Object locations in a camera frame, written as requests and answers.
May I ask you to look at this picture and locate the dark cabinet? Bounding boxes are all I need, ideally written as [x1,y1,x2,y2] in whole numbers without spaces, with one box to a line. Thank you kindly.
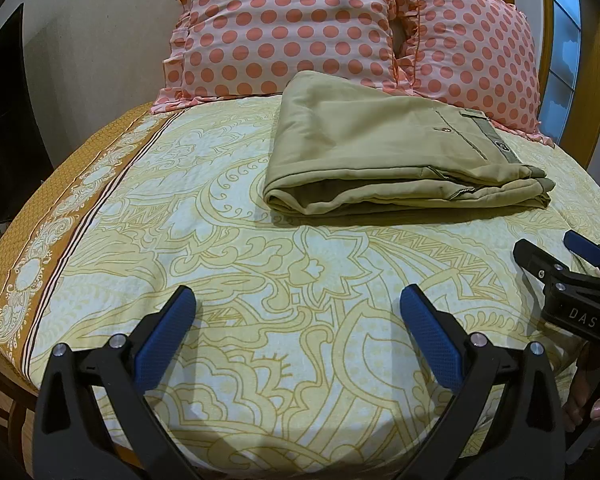
[0,2,52,227]

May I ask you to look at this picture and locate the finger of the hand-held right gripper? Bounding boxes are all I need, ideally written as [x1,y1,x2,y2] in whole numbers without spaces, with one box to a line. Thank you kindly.
[564,229,600,282]
[513,238,569,287]

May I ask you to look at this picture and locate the yellow patterned bed sheet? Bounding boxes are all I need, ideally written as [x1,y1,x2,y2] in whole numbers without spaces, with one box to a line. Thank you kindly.
[0,94,600,480]

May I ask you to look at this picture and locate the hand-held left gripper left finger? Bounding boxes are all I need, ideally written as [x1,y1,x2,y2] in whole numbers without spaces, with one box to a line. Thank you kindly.
[34,285,201,480]

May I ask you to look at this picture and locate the wooden bed frame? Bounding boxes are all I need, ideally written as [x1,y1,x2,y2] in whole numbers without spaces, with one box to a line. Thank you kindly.
[0,347,43,463]

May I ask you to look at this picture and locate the frosted glass window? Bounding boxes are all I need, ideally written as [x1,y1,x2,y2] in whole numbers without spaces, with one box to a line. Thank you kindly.
[538,0,582,145]

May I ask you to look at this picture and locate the pink polka dot pillow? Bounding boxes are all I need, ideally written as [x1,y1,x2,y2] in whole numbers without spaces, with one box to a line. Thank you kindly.
[151,0,422,115]
[392,0,557,149]

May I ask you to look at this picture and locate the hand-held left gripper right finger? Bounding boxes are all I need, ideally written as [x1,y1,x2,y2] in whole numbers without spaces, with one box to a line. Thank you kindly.
[399,284,569,480]

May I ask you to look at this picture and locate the khaki pants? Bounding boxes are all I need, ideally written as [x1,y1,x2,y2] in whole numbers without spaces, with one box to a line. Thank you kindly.
[263,70,556,219]

